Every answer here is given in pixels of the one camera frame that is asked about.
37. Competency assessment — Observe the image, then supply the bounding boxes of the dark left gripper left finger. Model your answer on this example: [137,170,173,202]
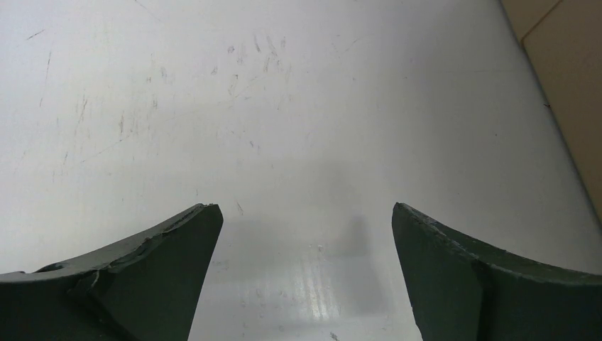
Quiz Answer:
[1,204,224,340]

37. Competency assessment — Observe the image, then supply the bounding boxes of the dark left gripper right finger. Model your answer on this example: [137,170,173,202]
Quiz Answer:
[392,203,601,340]

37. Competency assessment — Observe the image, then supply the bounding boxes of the tan plastic tool box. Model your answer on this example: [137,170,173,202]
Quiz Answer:
[502,0,601,216]

